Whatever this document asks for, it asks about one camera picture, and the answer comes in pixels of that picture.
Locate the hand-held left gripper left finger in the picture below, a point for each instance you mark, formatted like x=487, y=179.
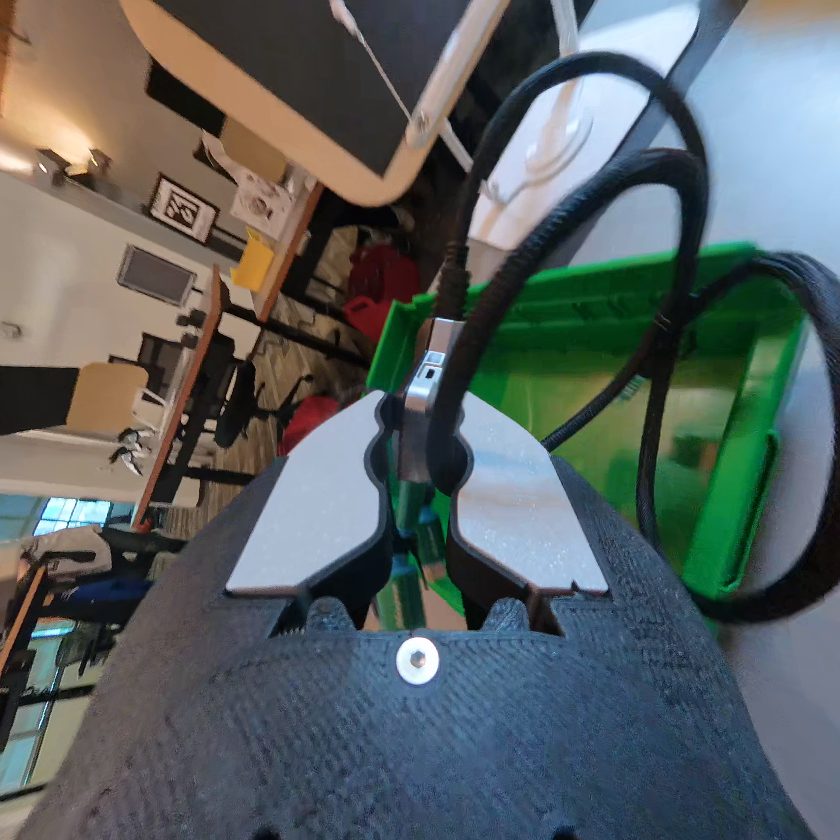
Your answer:
x=315, y=512

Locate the green plastic bin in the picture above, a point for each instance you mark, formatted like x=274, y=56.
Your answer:
x=590, y=315

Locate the framed black white poster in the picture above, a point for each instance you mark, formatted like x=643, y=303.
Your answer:
x=184, y=208

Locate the red plastic bin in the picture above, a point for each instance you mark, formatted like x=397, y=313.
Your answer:
x=312, y=420
x=384, y=289

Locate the grey framed wall panel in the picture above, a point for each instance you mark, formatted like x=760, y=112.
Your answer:
x=156, y=274

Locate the black office chair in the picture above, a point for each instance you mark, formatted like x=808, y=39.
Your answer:
x=229, y=407

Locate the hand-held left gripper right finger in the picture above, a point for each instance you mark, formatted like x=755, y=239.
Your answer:
x=525, y=512

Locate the wooden top office desk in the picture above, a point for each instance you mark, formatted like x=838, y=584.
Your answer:
x=216, y=295

